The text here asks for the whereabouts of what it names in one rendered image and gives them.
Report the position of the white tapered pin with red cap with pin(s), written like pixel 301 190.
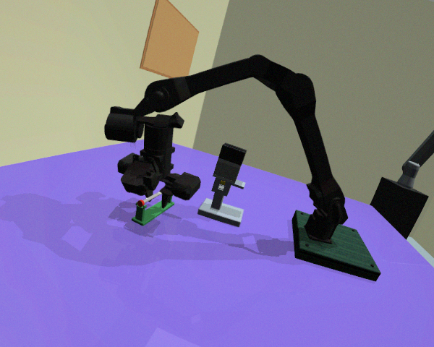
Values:
pixel 142 202

